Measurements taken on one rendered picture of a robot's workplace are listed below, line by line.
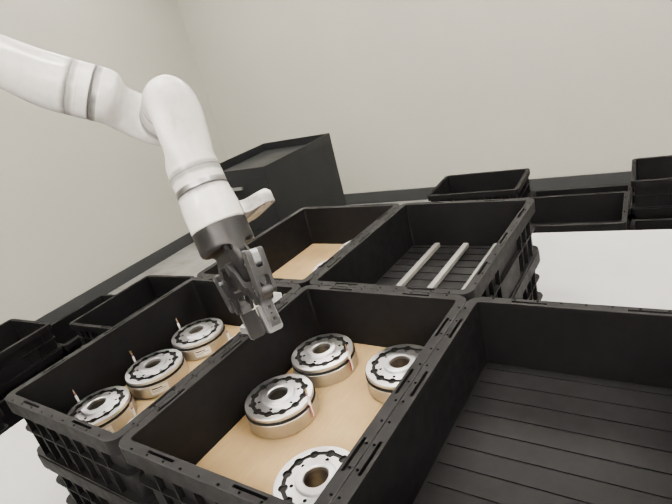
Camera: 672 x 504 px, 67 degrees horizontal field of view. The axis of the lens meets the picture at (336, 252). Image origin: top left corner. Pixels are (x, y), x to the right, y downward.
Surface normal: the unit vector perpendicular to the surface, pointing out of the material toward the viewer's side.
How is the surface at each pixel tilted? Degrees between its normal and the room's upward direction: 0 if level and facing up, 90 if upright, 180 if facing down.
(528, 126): 90
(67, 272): 90
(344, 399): 0
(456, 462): 0
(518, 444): 0
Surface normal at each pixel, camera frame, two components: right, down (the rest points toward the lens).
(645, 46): -0.47, 0.43
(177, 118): 0.45, 0.06
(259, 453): -0.23, -0.91
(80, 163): 0.85, -0.01
